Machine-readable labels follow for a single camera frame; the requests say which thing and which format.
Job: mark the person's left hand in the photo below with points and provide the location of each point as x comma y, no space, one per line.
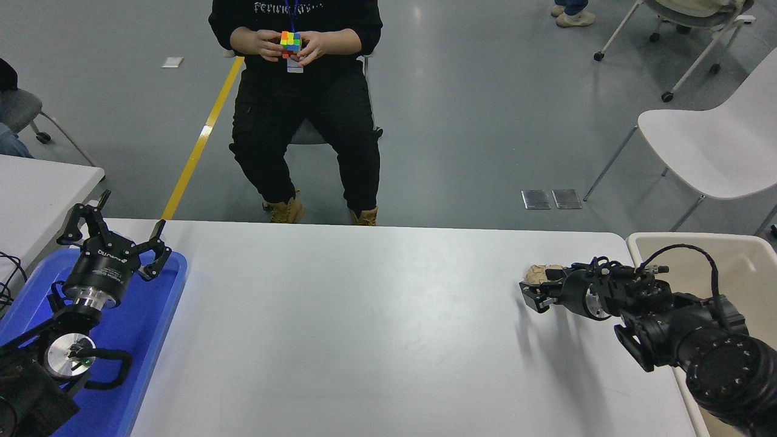
315,47

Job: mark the person with puzzle cube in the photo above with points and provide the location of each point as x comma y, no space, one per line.
303,115

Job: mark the white side table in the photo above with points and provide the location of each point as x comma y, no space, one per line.
36,194

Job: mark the grey chair with white frame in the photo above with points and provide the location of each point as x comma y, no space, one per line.
698,9

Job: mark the grey wheeled armchair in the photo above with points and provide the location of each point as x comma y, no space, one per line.
306,135

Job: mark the person's right forearm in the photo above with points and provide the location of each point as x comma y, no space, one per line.
241,39

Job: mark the multicoloured puzzle cube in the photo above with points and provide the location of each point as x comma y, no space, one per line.
291,42

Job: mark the yellow floor tape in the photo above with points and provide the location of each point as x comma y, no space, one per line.
194,158

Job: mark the white plastic chair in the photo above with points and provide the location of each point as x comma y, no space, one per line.
716,152

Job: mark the person in blue trousers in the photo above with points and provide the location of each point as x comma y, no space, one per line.
12,145

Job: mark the person's left forearm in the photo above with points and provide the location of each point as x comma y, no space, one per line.
346,39

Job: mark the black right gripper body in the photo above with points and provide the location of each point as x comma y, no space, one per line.
572,291

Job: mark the person with pale shoes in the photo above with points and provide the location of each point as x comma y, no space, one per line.
573,18

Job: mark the large pale bin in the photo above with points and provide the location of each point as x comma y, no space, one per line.
746,273

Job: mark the person's right hand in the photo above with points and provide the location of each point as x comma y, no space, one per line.
264,44

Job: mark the grey chair with thin legs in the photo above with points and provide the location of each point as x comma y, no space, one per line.
15,106

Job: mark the tan paper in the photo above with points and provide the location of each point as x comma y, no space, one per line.
536,273

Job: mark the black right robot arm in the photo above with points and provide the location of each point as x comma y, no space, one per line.
698,340

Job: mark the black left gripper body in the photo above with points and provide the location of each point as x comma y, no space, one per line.
103,270

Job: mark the blue plastic tray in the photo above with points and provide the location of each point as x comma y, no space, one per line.
139,340

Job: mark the metal floor plate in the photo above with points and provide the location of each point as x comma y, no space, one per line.
536,199
567,199

